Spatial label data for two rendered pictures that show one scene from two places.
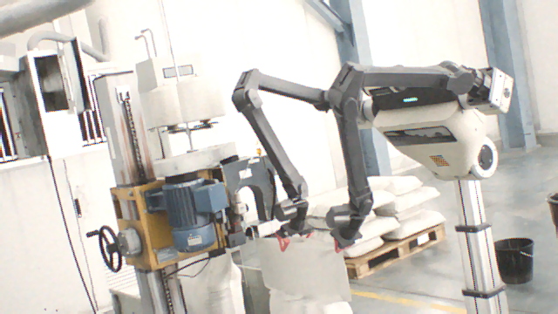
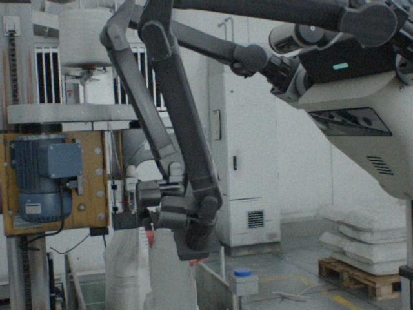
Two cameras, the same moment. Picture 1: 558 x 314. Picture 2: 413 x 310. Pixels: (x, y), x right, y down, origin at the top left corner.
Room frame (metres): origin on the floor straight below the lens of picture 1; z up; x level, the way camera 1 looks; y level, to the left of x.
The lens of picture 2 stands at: (0.94, -0.62, 1.33)
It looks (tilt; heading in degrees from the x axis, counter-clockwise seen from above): 3 degrees down; 20
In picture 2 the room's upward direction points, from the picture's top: 3 degrees counter-clockwise
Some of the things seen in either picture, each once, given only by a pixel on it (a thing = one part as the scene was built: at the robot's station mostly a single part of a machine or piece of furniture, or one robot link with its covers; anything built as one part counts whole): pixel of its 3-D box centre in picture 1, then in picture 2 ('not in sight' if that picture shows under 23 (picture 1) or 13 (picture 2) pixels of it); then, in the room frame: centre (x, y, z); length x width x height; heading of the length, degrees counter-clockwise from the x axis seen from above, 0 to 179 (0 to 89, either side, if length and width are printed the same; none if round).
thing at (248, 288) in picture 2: not in sight; (242, 283); (2.67, -0.12, 0.81); 0.08 x 0.08 x 0.06; 37
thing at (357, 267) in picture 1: (369, 247); (406, 268); (5.76, -0.64, 0.07); 1.20 x 0.82 x 0.14; 129
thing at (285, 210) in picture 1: (290, 201); (157, 184); (2.28, -0.01, 1.19); 0.11 x 0.09 x 0.12; 128
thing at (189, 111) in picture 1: (200, 98); (87, 39); (2.37, 0.25, 1.61); 0.17 x 0.17 x 0.17
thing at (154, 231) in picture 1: (166, 217); (52, 179); (2.49, 0.48, 1.18); 0.34 x 0.25 x 0.31; 127
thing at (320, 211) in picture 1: (354, 203); (391, 217); (5.41, -0.54, 0.56); 0.66 x 0.42 x 0.15; 127
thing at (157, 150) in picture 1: (155, 144); (215, 125); (6.40, 1.20, 1.34); 0.24 x 0.04 x 0.32; 37
